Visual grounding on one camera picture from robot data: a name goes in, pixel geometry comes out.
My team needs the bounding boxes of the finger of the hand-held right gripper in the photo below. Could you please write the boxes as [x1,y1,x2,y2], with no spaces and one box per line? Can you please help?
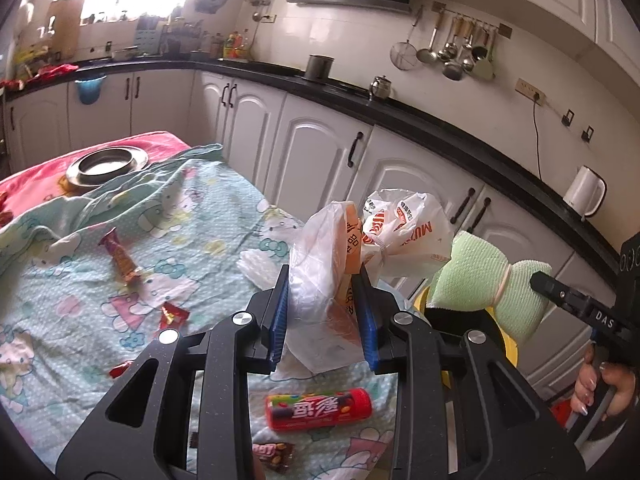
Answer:
[530,271,626,343]

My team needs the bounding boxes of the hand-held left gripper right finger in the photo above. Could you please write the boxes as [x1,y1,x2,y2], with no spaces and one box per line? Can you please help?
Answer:
[355,264,586,480]

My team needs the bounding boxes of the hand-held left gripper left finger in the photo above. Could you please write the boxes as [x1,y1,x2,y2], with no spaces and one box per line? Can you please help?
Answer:
[55,264,292,480]

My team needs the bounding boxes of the yellow rimmed bin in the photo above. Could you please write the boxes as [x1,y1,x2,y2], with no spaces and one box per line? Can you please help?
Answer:
[412,284,521,396]

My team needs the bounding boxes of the white printed plastic bag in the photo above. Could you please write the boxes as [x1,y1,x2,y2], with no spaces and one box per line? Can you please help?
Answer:
[290,189,456,375]

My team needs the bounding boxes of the green mesh sponge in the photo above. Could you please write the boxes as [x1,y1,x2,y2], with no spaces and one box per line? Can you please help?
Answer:
[431,230,553,345]

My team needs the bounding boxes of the brown chocolate bar wrapper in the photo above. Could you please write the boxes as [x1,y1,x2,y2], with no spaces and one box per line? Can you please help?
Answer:
[252,441,297,472]

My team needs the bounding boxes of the person's right hand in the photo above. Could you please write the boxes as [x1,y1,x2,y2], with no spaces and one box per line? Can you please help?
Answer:
[574,347,638,421]

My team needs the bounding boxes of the red candy tube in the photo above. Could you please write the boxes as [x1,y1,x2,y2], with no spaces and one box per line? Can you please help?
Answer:
[265,387,373,432]

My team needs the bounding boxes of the white electric kettle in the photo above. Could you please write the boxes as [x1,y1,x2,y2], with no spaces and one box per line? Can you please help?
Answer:
[565,165,607,218]

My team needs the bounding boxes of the cartoon printed blanket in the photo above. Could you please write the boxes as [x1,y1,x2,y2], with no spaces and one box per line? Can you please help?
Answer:
[0,144,401,480]

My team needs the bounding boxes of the red yellow snack wrapper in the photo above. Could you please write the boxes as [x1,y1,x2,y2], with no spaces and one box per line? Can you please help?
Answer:
[98,226,142,281]

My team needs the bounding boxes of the white lower kitchen cabinets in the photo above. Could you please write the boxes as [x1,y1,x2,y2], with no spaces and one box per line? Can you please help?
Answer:
[0,67,626,401]

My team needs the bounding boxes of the black kitchen countertop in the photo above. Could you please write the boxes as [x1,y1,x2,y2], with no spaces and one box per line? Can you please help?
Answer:
[0,60,623,266]

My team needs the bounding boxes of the round metal dish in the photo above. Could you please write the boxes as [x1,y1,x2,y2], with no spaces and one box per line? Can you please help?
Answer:
[66,146,149,188]

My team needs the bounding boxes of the metal teapot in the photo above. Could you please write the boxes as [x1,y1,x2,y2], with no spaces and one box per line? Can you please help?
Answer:
[369,75,392,102]

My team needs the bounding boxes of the metal spatula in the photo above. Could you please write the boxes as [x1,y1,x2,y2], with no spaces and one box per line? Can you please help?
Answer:
[472,30,497,82]

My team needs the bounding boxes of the dark metal pot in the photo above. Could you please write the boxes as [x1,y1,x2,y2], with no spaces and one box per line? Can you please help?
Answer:
[305,55,333,82]

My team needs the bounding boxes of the black ladle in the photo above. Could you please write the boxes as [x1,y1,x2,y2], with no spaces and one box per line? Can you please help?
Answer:
[470,27,493,61]

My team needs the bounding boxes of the yellow cooking oil bottle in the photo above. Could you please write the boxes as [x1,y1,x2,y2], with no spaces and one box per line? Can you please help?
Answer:
[223,30,251,60]

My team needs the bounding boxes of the metal ladle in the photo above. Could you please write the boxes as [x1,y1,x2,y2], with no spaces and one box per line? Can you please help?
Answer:
[416,15,446,63]
[437,17,461,61]

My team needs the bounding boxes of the pink blanket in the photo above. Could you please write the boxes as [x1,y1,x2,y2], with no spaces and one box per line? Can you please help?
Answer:
[0,131,191,221]

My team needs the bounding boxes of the blue hanging bin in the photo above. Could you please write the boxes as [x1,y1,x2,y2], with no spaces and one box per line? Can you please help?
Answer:
[75,75,107,106]

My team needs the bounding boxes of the spice rack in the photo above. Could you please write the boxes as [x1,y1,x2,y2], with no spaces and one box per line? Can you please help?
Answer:
[162,17,211,56]

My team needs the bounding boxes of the red cloth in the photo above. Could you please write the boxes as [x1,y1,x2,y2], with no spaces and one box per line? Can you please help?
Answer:
[22,63,81,83]

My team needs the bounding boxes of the wooden cutting board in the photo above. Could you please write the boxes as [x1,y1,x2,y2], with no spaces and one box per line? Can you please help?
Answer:
[45,0,86,53]

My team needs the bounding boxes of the black power cable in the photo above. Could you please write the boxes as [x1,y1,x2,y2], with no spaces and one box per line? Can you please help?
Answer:
[531,95,543,181]

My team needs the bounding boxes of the wall power outlet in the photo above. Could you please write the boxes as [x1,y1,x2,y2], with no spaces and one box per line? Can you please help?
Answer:
[515,78,547,106]

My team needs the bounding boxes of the wall utensil rail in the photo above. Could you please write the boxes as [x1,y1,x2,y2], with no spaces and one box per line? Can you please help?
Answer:
[432,2,513,38]

